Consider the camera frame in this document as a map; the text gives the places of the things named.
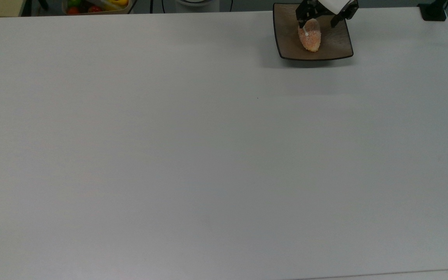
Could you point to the dark Franka gripper body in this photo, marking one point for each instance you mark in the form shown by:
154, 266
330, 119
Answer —
335, 3

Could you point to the black table clamp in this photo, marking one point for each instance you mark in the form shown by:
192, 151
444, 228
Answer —
433, 11

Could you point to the yellow toy fruit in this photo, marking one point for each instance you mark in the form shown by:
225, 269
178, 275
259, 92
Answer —
117, 3

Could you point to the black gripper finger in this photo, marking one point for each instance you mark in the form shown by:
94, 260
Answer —
303, 17
342, 16

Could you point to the white round device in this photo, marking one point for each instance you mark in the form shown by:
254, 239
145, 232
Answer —
196, 4

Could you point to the green toy vegetable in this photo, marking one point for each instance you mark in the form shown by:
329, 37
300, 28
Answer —
74, 2

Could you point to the beige box of toy food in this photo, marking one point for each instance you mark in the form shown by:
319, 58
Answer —
86, 13

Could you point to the brown square ceramic plate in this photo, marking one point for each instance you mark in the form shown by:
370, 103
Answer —
336, 44

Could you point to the orange crusty bread roll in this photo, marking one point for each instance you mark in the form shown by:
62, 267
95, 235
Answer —
311, 39

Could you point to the red toy tomato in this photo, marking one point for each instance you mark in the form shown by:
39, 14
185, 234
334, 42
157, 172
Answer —
94, 9
73, 10

